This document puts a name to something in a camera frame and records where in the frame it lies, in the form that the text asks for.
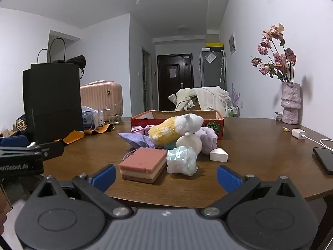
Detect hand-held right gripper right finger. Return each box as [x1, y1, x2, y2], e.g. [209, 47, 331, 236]
[199, 165, 302, 220]

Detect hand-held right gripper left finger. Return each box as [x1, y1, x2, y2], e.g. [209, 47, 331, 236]
[31, 164, 133, 220]

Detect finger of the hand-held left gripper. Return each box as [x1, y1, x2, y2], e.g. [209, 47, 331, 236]
[0, 135, 30, 148]
[26, 141, 65, 160]

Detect pink layered sponge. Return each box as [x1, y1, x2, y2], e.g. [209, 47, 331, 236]
[119, 147, 168, 183]

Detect lavender fluffy scrunchie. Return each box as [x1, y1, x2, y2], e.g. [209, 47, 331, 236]
[195, 126, 218, 155]

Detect purple cloth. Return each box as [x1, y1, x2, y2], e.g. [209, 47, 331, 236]
[118, 132, 167, 150]

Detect white plastic wrap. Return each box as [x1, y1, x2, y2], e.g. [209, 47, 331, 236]
[166, 146, 198, 176]

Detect orange cardboard box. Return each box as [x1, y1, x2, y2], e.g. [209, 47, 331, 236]
[130, 110, 225, 141]

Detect white round sponge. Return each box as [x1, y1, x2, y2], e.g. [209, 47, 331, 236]
[175, 134, 203, 155]

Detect pink satin scrunchie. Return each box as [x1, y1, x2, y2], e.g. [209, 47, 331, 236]
[131, 124, 157, 136]

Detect yellow and white plush toy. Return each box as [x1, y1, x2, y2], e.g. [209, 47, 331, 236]
[148, 113, 205, 146]

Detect white wedge sponge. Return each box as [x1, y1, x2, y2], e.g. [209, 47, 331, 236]
[209, 148, 229, 162]

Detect black paper bag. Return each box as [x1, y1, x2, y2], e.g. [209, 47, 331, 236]
[22, 38, 84, 145]

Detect clear glass cup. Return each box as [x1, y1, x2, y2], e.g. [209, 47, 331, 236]
[108, 104, 123, 124]

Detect pink suitcase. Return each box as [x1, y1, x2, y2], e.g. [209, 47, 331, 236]
[80, 81, 123, 119]

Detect brown cardboard carton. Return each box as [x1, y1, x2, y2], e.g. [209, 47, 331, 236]
[189, 96, 206, 111]

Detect white jacket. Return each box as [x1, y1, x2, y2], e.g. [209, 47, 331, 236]
[195, 86, 232, 111]

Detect white charger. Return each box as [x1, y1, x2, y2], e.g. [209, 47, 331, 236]
[291, 128, 307, 140]

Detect lavender flower bundle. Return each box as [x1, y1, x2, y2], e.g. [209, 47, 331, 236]
[231, 83, 241, 105]

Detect dark cloth pouch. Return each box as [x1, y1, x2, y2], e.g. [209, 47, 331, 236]
[53, 55, 86, 80]

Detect beige coat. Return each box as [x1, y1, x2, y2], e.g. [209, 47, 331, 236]
[168, 87, 199, 111]

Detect pink textured vase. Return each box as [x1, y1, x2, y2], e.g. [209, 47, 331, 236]
[280, 82, 301, 125]

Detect black phone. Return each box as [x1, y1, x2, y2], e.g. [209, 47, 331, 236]
[313, 147, 333, 175]

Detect grey interior door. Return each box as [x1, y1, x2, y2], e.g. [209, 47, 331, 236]
[142, 46, 152, 112]

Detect grey refrigerator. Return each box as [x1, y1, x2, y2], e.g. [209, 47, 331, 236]
[199, 50, 227, 90]

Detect dark entrance door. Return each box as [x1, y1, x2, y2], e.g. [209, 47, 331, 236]
[157, 53, 194, 111]

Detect folded clear umbrella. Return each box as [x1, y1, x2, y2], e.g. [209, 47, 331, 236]
[219, 51, 226, 84]

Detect dried pink roses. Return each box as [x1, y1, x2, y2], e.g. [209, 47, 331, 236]
[250, 23, 297, 83]

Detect orange leather strap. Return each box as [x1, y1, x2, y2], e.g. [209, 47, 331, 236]
[53, 124, 116, 145]

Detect white charging cable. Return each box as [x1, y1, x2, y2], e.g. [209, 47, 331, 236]
[303, 135, 333, 153]

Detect wall electrical panel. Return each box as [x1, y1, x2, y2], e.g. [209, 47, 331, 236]
[229, 31, 237, 55]

